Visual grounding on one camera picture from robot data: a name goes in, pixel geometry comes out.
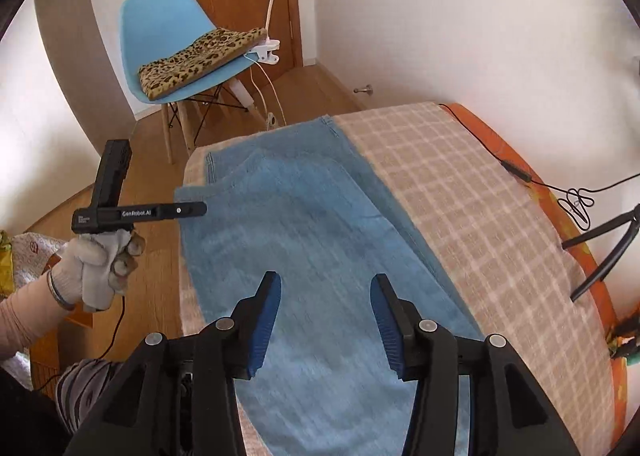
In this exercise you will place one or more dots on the person's left forearm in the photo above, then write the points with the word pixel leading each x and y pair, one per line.
pixel 27 321

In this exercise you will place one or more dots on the blue denim pants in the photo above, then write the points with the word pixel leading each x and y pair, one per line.
pixel 310 216

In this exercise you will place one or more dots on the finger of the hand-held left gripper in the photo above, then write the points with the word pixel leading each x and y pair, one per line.
pixel 187 209

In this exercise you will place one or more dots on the beige checked blanket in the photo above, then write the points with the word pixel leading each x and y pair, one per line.
pixel 475 216

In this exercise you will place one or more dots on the orange printed bed sheet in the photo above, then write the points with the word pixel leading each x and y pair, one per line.
pixel 500 140

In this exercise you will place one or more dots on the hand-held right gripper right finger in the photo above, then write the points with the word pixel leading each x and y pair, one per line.
pixel 384 318

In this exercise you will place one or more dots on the person's left hand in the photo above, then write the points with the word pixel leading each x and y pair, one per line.
pixel 87 261

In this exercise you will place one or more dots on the leopard print cushion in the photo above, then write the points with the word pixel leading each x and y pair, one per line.
pixel 195 60

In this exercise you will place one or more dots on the black tripod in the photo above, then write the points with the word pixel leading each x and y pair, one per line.
pixel 607 236

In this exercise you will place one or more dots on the white printed cloth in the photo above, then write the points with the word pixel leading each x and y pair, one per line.
pixel 35 256

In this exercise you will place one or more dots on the metal door stopper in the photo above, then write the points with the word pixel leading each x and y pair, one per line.
pixel 363 89

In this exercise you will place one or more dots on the blue plastic chair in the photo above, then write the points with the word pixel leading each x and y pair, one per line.
pixel 160 20

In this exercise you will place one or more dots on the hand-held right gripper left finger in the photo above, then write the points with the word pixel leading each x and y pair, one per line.
pixel 266 317

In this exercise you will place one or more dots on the person's striped clothing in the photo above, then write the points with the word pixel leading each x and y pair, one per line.
pixel 85 386

